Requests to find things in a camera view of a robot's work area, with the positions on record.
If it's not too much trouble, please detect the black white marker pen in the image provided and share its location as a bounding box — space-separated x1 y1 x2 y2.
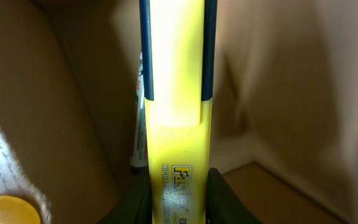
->
130 52 148 175

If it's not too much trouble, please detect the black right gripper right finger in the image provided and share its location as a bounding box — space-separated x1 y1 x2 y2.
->
205 167 262 224

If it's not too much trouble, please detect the yellow highlighter pen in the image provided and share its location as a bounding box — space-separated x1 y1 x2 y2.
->
139 0 218 224

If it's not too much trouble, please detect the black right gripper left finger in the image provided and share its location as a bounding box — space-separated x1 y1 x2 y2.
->
98 168 152 224

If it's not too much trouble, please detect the open cardboard box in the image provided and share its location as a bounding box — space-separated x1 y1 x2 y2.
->
0 1 358 223

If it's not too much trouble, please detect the small yellow tape roll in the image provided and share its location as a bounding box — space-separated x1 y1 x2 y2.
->
0 195 41 224

